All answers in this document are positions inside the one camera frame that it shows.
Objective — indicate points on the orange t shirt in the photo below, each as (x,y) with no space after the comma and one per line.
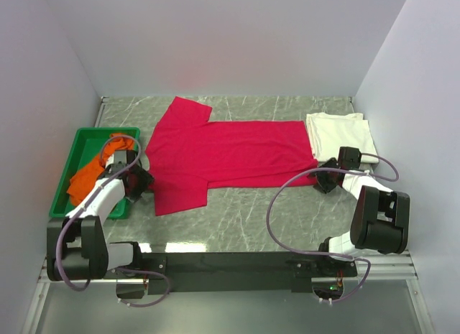
(83,181)

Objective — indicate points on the green plastic bin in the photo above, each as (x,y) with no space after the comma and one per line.
(87,143)

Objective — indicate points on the folded white t shirt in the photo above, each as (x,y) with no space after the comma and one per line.
(327,133)

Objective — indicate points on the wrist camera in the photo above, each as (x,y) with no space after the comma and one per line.
(350,155)
(122,157)

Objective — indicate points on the pink t shirt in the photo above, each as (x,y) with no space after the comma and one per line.
(189,154)

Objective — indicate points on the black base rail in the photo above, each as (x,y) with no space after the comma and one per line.
(235,271)

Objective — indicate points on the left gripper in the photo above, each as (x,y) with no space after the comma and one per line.
(145,179)

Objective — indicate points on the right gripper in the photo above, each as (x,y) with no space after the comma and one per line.
(323,184)

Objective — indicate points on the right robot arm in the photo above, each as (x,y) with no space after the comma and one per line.
(381,216)

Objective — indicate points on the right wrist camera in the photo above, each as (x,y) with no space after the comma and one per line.
(350,155)

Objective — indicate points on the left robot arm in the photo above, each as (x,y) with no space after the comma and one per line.
(76,246)

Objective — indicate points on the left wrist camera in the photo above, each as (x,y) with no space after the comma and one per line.
(122,157)

